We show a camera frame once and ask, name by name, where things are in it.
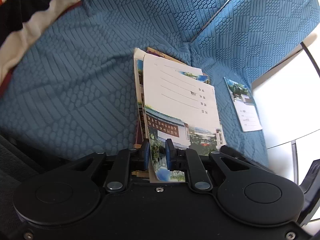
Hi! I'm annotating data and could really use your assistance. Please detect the glossy photo postcard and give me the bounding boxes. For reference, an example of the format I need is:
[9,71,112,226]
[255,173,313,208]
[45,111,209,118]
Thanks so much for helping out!
[178,70,211,85]

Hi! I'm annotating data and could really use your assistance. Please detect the tan Chinese painting book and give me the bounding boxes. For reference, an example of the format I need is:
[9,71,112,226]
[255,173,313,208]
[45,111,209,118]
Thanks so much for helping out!
[146,47,187,65]

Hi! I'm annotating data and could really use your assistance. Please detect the striped red black blanket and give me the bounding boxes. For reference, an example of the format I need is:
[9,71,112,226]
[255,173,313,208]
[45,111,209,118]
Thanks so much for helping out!
[1,0,81,92]

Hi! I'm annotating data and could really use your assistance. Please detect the purple and gold book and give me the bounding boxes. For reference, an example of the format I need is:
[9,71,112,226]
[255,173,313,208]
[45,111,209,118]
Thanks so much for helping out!
[133,119,144,149]

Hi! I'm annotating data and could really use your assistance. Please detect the dark curved metal bar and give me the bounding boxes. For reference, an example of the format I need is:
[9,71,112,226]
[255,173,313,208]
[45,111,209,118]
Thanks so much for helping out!
[300,42,320,77]

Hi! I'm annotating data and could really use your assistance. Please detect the white text paper sheets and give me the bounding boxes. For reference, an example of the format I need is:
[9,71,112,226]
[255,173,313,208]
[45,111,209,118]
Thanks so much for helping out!
[133,48,149,139]

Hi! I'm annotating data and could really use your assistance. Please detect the left blue floor chair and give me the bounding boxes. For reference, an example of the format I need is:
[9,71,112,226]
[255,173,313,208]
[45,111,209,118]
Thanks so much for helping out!
[1,0,230,159]

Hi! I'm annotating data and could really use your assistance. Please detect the building photo postcard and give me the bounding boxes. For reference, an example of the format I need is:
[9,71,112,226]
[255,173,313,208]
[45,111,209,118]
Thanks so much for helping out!
[143,54,226,182]
[225,77,263,132]

